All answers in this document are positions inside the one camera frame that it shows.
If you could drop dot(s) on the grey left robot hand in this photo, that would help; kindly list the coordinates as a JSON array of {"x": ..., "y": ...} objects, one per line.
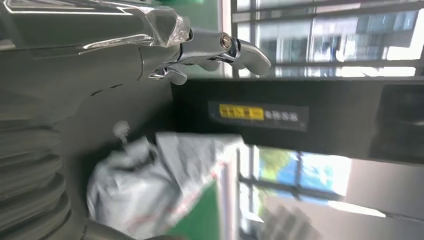
[{"x": 82, "y": 66}]

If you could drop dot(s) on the white grey mailer package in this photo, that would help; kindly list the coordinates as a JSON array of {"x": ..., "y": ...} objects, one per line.
[{"x": 142, "y": 185}]

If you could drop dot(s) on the black inbound scanner machine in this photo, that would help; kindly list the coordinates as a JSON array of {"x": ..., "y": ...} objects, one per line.
[{"x": 331, "y": 132}]

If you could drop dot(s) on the window with dark frame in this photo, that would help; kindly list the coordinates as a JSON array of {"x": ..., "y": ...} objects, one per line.
[{"x": 314, "y": 43}]

